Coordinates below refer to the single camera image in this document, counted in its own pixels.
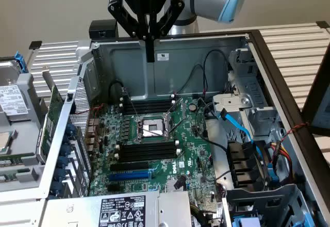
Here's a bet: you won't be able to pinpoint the black RAM slot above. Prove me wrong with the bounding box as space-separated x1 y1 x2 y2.
115 152 180 163
119 97 176 105
115 149 180 158
120 104 177 114
115 141 180 150
119 100 176 108
115 144 180 154
119 94 176 102

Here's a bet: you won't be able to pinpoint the black box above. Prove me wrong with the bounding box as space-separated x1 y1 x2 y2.
89 20 119 39

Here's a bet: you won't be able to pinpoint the grey open PC case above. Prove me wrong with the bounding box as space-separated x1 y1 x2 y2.
0 29 330 227

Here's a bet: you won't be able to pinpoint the white case sticker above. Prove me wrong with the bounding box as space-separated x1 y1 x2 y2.
154 52 170 62

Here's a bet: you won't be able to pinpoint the thin metal locking lever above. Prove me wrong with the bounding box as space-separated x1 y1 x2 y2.
136 124 166 137
123 86 142 117
169 119 186 135

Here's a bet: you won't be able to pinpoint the blue disk carrier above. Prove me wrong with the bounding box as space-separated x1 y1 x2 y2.
14 51 28 74

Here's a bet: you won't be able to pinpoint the grey metal disk bay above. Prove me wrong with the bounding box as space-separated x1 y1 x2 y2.
227 48 283 141

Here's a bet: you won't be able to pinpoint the green graphics card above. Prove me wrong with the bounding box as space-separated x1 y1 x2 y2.
38 66 65 160

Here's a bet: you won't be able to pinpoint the CPU socket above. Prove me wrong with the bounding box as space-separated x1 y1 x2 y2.
134 115 173 144

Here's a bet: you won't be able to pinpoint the metal rear port block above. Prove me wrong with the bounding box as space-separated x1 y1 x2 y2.
86 118 101 153

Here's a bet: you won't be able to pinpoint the silver hard disk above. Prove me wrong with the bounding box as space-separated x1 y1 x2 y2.
0 59 29 122

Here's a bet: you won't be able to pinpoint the green Dell motherboard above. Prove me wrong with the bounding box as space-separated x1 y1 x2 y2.
89 96 220 204

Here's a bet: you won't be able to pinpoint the grey parts rack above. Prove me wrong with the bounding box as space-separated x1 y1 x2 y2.
0 56 47 194

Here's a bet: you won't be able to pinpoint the long black expansion slot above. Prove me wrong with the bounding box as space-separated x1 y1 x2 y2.
110 161 150 172

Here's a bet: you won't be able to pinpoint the blue expansion slot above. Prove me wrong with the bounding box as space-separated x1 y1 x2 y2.
108 170 152 183

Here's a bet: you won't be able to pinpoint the silver CPU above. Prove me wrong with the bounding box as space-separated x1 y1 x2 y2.
0 131 14 156

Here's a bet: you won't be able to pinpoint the black fan shroud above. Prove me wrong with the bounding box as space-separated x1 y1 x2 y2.
226 140 271 189

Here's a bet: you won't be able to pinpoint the dark framed panel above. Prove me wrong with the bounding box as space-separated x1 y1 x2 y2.
301 40 330 136

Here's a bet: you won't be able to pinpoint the black power connector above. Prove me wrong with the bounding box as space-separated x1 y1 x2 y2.
272 141 282 158

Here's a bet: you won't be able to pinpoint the black board connector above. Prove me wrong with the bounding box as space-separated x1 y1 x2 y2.
174 174 187 190

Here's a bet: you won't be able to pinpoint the silver chipset heatsink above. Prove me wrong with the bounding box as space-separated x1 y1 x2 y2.
166 180 181 193

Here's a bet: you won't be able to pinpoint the blue plastic latch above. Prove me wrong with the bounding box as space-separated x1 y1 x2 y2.
267 163 279 184

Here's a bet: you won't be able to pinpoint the silver power supply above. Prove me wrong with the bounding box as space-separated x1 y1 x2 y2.
42 190 193 227

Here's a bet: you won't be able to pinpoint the grey perforated disk bay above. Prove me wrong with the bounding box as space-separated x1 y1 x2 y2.
223 184 319 227

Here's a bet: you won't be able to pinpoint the blue plastic block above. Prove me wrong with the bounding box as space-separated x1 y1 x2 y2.
233 216 258 227

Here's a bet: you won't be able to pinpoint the blue plastic strip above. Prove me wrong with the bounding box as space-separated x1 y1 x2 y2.
303 206 315 227

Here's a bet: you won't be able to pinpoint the black red arched wire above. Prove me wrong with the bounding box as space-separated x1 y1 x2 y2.
176 64 207 96

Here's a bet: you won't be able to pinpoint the thick black looped wire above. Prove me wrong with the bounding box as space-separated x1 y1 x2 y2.
109 80 128 101

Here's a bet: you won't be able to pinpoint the short red black wire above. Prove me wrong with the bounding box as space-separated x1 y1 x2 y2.
90 103 107 118

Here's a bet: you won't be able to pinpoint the black coiled wire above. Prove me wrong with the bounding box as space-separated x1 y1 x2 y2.
195 97 216 121

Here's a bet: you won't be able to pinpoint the silver disk bay bracket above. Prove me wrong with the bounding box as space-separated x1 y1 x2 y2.
212 94 253 118

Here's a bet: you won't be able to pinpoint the light blue SATA wire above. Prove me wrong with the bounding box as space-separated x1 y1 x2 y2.
218 109 262 160

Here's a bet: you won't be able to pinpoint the black curved wire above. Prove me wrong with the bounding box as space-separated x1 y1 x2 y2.
205 138 230 157

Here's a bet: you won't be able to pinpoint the long red black twisted wire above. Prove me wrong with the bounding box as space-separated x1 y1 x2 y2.
279 122 310 142

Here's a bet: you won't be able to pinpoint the thin grey wire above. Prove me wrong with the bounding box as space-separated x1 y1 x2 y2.
214 169 234 182

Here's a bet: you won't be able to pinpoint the yellow red power wires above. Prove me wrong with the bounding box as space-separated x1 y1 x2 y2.
270 141 296 184

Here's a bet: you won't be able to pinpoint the yellow black wire bundle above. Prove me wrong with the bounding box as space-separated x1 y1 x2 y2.
190 203 224 227

